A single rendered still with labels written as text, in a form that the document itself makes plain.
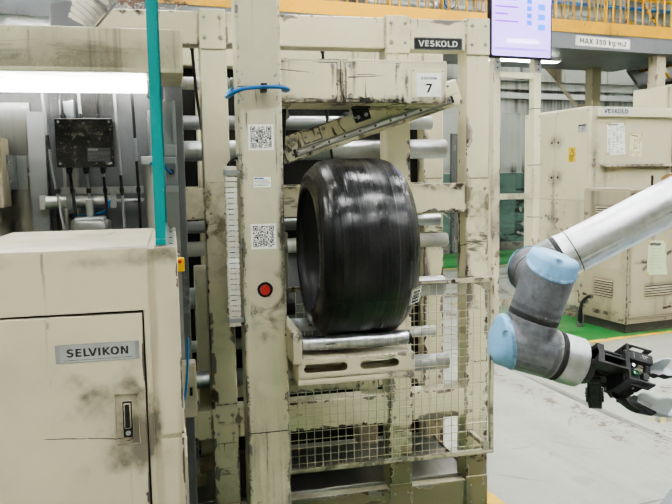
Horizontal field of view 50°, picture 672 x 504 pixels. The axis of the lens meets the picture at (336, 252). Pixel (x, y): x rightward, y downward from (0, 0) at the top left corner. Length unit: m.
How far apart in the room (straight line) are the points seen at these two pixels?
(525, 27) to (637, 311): 2.60
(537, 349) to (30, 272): 0.91
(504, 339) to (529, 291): 0.09
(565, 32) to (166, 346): 8.46
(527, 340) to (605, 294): 5.53
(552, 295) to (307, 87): 1.38
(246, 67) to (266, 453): 1.16
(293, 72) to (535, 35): 4.11
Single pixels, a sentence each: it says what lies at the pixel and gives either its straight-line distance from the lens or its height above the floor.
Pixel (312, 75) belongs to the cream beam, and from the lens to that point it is 2.43.
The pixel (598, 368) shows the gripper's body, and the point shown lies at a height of 1.05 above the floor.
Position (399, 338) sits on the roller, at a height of 0.90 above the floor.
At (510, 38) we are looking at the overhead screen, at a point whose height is 2.48.
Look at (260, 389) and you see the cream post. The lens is 2.21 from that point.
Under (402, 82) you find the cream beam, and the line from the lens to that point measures 2.51.
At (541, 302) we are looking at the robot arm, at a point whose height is 1.17.
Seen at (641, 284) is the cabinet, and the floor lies 0.42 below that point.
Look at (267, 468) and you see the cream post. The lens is 2.30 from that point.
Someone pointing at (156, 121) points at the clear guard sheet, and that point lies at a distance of 1.38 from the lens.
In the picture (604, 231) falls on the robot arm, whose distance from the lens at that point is 1.42.
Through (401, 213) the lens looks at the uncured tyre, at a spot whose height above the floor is 1.29.
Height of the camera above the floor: 1.39
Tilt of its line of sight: 6 degrees down
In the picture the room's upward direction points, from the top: 1 degrees counter-clockwise
